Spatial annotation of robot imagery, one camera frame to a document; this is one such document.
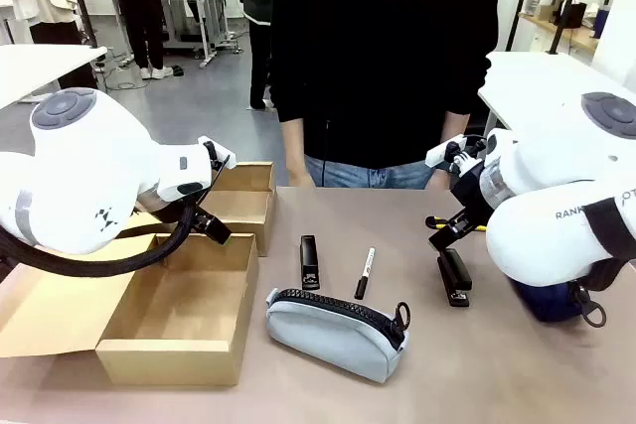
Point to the small open cardboard box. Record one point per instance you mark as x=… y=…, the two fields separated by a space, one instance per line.
x=238 y=205

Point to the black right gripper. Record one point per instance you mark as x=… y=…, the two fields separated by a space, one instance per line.
x=469 y=195

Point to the black stapler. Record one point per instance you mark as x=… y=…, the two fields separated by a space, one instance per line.
x=310 y=265
x=454 y=277

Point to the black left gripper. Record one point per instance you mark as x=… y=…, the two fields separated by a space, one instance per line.
x=160 y=206

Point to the black slanted stand pole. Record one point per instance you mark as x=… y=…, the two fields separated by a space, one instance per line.
x=566 y=2

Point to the person in black hoodie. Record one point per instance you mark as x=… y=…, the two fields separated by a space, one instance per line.
x=387 y=46

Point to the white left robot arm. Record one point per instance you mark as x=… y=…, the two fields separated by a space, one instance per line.
x=74 y=171

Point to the yellow black utility knife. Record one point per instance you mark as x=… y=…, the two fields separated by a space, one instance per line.
x=481 y=228

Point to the person's right forearm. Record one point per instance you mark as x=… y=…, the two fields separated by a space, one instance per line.
x=293 y=141

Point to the grey zip pencil case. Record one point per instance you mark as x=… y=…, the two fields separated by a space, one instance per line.
x=328 y=339

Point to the wooden shelf board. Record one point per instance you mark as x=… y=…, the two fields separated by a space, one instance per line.
x=561 y=32

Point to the large open cardboard box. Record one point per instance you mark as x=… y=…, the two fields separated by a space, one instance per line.
x=174 y=295

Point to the person's left forearm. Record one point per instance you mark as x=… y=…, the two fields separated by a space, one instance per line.
x=454 y=126

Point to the person's left hand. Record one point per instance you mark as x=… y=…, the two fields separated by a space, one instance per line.
x=439 y=180

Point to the black white marker pen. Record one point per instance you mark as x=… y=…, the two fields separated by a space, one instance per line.
x=365 y=272

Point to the black box on shelf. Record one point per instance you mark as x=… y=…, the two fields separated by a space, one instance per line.
x=576 y=16

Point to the white table with round corner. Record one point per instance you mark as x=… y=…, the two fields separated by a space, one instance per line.
x=536 y=81

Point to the grey background workbench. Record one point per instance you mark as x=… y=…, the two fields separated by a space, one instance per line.
x=199 y=2

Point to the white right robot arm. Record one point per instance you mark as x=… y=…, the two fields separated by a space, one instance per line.
x=546 y=195

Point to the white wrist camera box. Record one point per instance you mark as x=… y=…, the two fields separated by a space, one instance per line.
x=442 y=155

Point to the navy blue zip pouch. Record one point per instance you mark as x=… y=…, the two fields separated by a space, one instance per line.
x=546 y=304

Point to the person's right hand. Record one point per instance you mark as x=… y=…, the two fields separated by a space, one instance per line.
x=300 y=178

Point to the white side table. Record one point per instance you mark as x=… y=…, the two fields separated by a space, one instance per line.
x=45 y=66

